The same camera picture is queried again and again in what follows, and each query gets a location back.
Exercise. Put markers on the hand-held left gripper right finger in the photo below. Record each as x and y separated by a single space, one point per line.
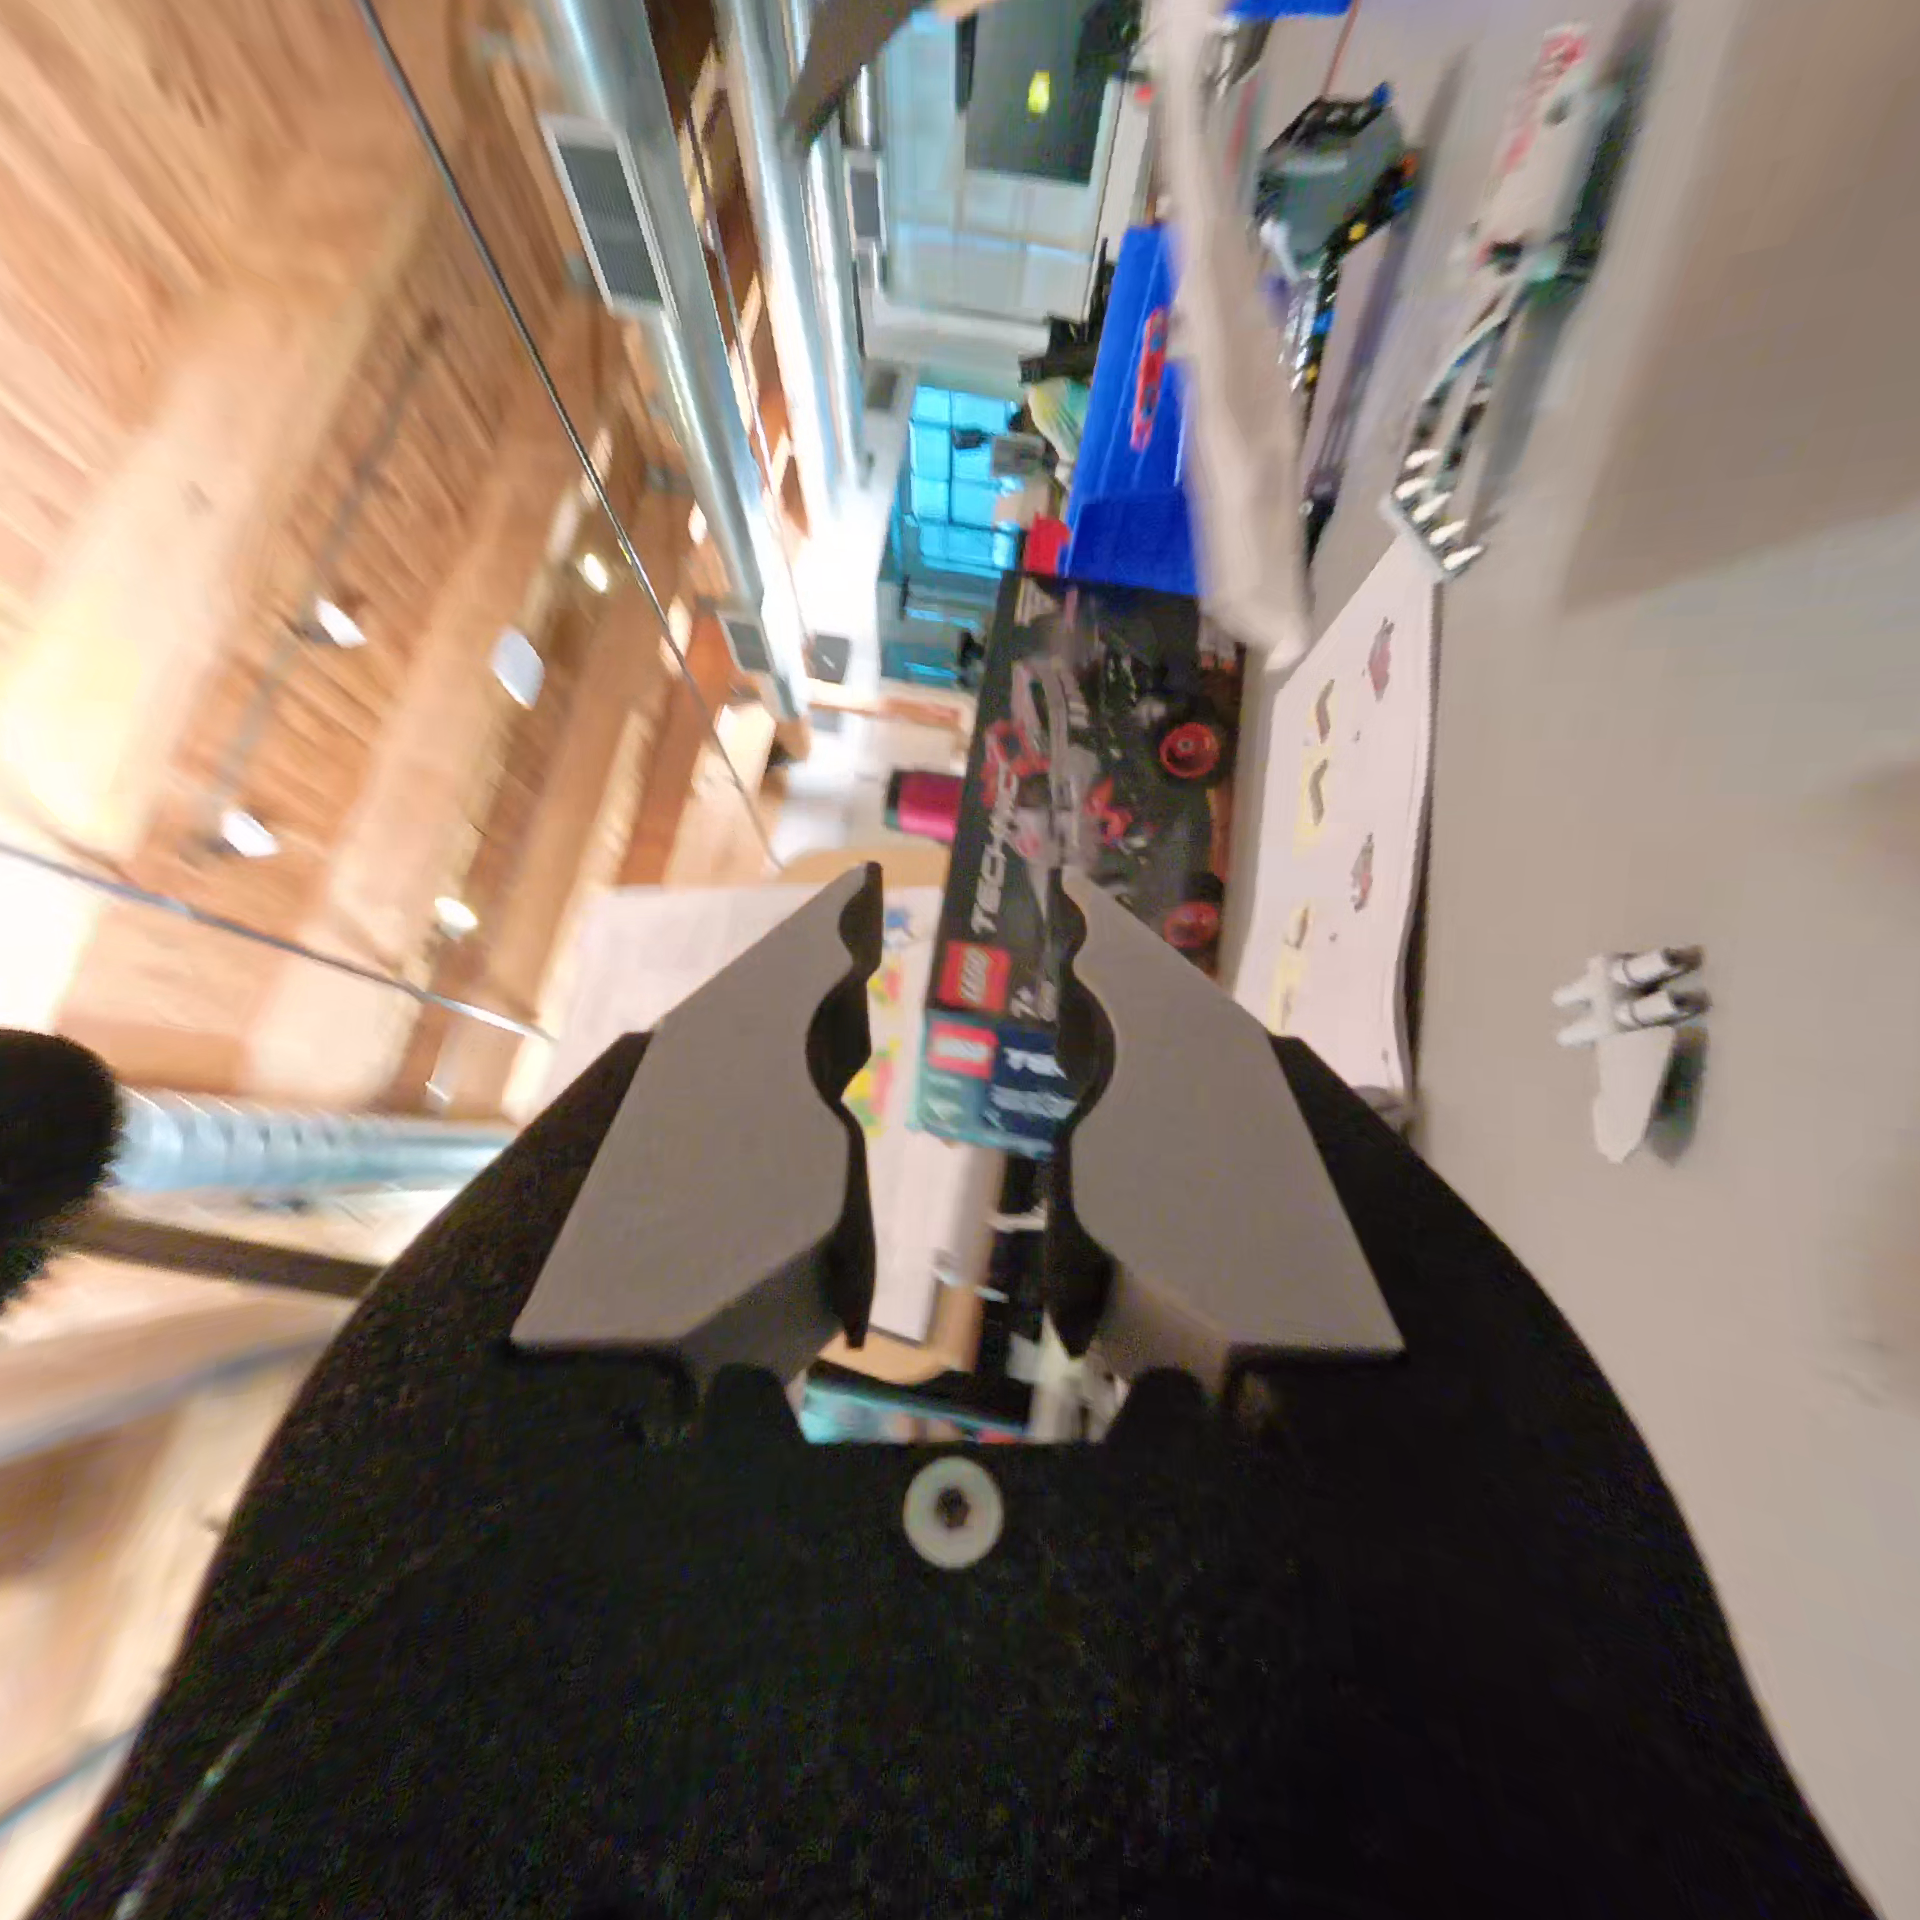
1231 1187

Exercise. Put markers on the white toy panel piece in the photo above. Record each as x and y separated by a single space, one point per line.
1627 1050

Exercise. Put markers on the black toy set box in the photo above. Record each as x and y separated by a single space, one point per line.
1051 752

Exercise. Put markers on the magenta cylinder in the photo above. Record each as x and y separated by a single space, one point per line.
922 804

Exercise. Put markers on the silver ventilation duct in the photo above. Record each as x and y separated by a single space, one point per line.
707 301

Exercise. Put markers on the white instruction booklet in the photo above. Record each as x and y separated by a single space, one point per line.
1351 780

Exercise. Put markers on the white toothed toy panel assembly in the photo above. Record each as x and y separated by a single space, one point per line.
1515 301

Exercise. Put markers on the blue storage bin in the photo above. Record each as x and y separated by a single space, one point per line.
1118 449

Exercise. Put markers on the grey black toy truck assembly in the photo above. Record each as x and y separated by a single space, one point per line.
1334 166

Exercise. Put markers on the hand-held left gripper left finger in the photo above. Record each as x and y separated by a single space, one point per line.
707 1171

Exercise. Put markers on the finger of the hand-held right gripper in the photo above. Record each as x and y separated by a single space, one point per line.
1231 374

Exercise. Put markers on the grey desk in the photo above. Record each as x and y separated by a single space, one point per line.
1724 675

